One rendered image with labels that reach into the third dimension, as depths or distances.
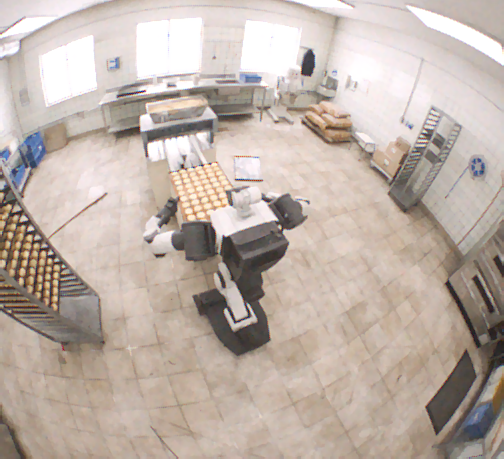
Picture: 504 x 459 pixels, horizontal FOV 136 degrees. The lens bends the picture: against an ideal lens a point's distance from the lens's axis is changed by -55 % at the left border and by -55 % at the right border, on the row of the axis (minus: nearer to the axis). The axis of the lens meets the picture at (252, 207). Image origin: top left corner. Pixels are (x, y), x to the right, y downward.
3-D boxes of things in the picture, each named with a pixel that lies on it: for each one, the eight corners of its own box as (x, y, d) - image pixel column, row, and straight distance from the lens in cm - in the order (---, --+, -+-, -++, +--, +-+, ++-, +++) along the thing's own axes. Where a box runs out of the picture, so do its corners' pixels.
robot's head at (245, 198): (259, 209, 91) (262, 193, 85) (236, 216, 87) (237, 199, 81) (252, 199, 95) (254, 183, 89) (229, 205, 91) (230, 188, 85)
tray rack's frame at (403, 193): (401, 187, 469) (440, 109, 426) (418, 204, 458) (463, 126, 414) (386, 192, 415) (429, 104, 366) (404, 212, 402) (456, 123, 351)
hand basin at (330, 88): (340, 113, 592) (351, 75, 572) (329, 113, 566) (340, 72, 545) (318, 99, 662) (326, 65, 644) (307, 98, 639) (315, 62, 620)
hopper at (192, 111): (147, 117, 229) (146, 104, 225) (201, 107, 237) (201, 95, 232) (149, 128, 203) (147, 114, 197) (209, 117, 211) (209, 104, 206)
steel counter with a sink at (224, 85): (107, 143, 479) (96, 87, 442) (112, 129, 541) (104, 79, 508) (263, 122, 509) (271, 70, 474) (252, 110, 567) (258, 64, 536)
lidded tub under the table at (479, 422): (477, 405, 389) (491, 400, 378) (480, 420, 422) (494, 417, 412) (464, 426, 368) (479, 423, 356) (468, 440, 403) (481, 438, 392)
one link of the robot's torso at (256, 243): (286, 273, 114) (307, 229, 86) (224, 299, 104) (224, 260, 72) (259, 231, 127) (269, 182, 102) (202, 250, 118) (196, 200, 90)
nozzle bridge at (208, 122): (143, 146, 245) (139, 118, 231) (207, 134, 255) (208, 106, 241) (146, 163, 217) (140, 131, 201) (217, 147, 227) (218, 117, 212)
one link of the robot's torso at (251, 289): (265, 298, 126) (270, 284, 110) (244, 307, 122) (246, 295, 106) (243, 259, 136) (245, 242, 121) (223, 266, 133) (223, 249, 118)
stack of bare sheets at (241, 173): (234, 157, 367) (234, 155, 366) (258, 158, 371) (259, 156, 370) (235, 180, 319) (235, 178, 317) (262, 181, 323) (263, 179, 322)
